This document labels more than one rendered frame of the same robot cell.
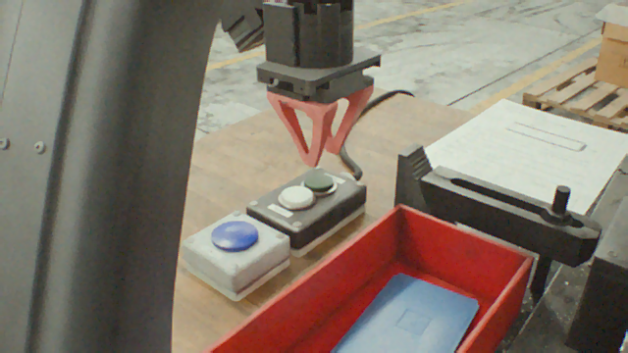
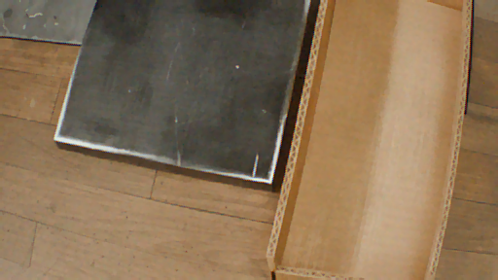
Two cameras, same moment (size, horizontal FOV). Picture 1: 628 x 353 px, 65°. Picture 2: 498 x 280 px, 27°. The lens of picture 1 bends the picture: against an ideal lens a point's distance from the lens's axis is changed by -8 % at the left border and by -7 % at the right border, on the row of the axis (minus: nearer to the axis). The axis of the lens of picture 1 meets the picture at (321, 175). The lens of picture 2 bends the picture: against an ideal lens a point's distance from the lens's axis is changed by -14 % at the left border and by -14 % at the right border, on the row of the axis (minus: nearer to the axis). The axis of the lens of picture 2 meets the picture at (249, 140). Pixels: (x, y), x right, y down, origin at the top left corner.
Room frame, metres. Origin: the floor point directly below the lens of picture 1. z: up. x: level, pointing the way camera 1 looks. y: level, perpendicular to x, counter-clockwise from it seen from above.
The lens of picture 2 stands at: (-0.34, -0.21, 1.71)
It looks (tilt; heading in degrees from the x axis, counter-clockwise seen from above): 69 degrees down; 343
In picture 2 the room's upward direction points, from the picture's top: 11 degrees counter-clockwise
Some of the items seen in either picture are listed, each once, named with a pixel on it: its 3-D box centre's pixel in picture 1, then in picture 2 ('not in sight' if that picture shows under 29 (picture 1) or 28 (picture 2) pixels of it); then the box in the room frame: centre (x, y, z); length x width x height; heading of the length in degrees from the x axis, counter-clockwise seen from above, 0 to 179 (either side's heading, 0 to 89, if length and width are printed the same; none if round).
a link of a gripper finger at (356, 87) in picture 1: (323, 113); not in sight; (0.45, 0.00, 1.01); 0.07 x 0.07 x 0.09; 51
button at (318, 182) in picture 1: (318, 189); not in sight; (0.45, 0.00, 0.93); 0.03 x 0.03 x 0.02
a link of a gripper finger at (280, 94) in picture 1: (319, 115); not in sight; (0.45, 0.00, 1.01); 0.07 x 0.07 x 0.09; 51
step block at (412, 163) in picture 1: (433, 202); not in sight; (0.40, -0.10, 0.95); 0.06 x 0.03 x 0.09; 51
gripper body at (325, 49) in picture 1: (320, 37); not in sight; (0.45, 0.00, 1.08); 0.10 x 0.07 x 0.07; 141
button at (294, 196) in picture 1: (296, 202); not in sight; (0.42, 0.02, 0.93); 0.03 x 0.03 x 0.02
